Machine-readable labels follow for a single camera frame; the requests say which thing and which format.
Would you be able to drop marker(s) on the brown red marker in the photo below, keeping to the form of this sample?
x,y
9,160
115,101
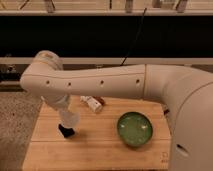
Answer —
x,y
100,100

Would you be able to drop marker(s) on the black eraser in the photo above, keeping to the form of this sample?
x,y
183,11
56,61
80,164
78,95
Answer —
x,y
66,132

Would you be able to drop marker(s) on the green bowl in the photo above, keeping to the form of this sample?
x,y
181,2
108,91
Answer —
x,y
134,129

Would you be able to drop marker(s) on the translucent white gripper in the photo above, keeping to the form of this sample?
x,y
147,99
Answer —
x,y
61,105

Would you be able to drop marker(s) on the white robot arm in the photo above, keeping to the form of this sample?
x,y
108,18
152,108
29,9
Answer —
x,y
186,91

